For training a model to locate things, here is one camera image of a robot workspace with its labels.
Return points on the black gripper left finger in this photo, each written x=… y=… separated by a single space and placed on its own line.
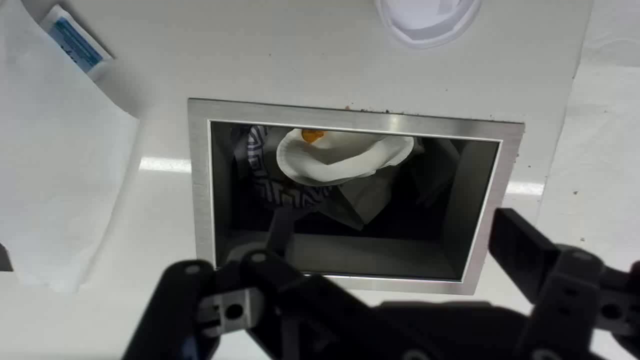
x=181 y=307

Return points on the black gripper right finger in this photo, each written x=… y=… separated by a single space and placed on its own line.
x=567 y=293

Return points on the steel trash chute with rubbish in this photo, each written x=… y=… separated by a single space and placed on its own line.
x=200 y=173

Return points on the dark printed wrapper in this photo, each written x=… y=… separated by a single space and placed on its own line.
x=260 y=167

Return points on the white paper sheet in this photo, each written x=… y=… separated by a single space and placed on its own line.
x=60 y=167

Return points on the crumpled white paper cup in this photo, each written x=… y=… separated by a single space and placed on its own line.
x=340 y=161

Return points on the small blue white sachet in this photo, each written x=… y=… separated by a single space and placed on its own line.
x=77 y=43

